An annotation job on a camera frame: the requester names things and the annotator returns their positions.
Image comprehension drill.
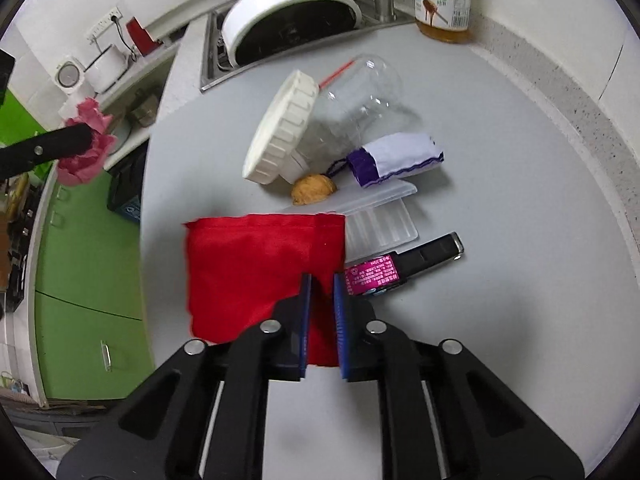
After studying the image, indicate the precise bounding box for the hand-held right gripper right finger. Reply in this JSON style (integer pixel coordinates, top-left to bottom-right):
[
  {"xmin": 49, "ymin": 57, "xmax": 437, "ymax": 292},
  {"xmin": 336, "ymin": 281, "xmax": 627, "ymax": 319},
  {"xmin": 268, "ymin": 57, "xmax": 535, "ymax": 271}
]
[{"xmin": 333, "ymin": 272, "xmax": 586, "ymax": 480}]

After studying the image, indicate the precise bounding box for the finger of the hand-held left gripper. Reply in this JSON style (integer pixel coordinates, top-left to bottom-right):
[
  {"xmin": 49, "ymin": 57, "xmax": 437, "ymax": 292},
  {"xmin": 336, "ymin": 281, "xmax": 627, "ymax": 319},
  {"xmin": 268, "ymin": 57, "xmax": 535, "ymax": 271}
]
[{"xmin": 0, "ymin": 125, "xmax": 97, "ymax": 179}]

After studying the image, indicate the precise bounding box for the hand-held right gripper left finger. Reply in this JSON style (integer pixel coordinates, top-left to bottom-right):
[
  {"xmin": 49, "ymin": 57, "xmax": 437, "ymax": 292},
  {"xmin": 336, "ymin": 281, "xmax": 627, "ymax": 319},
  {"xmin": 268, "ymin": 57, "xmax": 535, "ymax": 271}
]
[{"xmin": 55, "ymin": 274, "xmax": 313, "ymax": 480}]

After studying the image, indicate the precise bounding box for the pink tissue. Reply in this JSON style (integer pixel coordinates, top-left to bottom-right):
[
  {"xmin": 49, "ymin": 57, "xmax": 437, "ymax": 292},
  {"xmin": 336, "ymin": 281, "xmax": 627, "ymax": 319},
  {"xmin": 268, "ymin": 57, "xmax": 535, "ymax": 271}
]
[{"xmin": 55, "ymin": 99, "xmax": 118, "ymax": 187}]

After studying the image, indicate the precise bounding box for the clear plastic tray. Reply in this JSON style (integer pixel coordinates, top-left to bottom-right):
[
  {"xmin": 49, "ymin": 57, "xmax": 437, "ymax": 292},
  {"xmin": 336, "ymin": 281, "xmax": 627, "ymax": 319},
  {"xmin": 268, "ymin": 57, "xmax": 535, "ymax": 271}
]
[{"xmin": 277, "ymin": 181, "xmax": 419, "ymax": 261}]

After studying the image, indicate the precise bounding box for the white round timer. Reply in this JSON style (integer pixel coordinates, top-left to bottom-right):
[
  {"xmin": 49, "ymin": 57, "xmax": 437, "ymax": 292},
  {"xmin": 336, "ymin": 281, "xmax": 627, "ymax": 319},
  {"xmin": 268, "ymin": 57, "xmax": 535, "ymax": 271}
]
[{"xmin": 54, "ymin": 55, "xmax": 86, "ymax": 92}]

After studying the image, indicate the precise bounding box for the red cloth bag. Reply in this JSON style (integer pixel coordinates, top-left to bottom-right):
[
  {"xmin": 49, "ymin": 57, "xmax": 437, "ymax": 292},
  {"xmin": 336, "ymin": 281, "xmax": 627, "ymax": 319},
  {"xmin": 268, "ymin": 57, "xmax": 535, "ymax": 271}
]
[{"xmin": 182, "ymin": 213, "xmax": 347, "ymax": 367}]

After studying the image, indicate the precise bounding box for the white kettle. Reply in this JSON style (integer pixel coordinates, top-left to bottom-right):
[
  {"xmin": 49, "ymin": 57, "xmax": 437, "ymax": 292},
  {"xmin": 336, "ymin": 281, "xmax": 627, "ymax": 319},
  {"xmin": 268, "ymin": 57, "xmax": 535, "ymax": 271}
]
[{"xmin": 85, "ymin": 44, "xmax": 128, "ymax": 93}]

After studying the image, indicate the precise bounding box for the black gas stove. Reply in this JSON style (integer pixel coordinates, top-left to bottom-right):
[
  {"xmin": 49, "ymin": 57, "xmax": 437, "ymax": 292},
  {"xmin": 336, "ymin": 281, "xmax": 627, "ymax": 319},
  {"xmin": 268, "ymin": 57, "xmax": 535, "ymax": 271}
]
[{"xmin": 0, "ymin": 175, "xmax": 46, "ymax": 311}]

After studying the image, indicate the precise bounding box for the black lighter with pink label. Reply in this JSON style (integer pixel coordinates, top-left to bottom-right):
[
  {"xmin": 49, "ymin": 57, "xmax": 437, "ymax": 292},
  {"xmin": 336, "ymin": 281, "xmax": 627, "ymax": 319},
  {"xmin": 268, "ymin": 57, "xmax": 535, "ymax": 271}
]
[{"xmin": 344, "ymin": 231, "xmax": 465, "ymax": 300}]

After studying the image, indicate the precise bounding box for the walnut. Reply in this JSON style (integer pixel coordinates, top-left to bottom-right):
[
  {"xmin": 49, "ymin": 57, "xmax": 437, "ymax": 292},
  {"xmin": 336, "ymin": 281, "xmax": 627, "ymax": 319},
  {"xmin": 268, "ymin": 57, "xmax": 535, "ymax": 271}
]
[{"xmin": 291, "ymin": 173, "xmax": 338, "ymax": 207}]

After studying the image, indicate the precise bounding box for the green cabinet under stove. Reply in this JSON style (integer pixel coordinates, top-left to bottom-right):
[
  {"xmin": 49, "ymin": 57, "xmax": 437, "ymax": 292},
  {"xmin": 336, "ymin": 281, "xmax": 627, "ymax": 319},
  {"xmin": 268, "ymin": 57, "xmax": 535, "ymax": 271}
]
[{"xmin": 30, "ymin": 170, "xmax": 156, "ymax": 401}]

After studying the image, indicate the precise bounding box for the red box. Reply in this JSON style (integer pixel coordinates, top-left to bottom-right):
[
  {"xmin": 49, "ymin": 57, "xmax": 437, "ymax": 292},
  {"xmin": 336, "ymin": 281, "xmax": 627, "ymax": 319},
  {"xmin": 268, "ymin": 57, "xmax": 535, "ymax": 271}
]
[{"xmin": 125, "ymin": 16, "xmax": 163, "ymax": 56}]

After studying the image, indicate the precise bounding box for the steel sink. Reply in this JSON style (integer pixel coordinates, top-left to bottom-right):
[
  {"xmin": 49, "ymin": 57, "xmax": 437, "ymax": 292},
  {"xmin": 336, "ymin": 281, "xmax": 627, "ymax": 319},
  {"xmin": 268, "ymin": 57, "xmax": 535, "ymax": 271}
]
[{"xmin": 200, "ymin": 0, "xmax": 416, "ymax": 93}]

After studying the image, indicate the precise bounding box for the purple and white pouch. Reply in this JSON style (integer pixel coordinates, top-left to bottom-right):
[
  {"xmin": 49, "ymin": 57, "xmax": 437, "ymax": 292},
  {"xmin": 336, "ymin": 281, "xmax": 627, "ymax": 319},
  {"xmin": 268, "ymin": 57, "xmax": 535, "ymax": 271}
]
[{"xmin": 327, "ymin": 131, "xmax": 446, "ymax": 189}]

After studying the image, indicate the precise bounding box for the clear jar with white lid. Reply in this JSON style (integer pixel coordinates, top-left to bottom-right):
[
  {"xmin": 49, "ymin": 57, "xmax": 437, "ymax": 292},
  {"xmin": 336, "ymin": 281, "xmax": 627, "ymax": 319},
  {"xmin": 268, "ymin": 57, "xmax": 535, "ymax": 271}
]
[{"xmin": 242, "ymin": 55, "xmax": 423, "ymax": 187}]

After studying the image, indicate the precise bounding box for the white round cooker pot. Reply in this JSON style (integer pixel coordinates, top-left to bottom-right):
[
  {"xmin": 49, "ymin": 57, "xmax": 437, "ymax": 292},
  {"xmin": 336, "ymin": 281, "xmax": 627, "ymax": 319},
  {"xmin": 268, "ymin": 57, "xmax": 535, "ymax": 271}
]
[{"xmin": 221, "ymin": 0, "xmax": 362, "ymax": 68}]

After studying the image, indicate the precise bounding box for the honey bottle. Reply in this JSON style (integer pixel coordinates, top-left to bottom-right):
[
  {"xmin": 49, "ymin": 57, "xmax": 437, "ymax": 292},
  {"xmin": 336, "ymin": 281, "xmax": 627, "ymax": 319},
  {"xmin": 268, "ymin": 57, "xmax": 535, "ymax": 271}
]
[{"xmin": 414, "ymin": 0, "xmax": 473, "ymax": 45}]

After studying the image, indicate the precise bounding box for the white wall socket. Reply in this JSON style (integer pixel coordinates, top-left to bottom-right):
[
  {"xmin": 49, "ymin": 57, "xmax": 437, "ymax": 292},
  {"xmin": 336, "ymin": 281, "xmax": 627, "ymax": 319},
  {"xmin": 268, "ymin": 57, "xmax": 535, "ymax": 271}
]
[{"xmin": 85, "ymin": 6, "xmax": 123, "ymax": 43}]

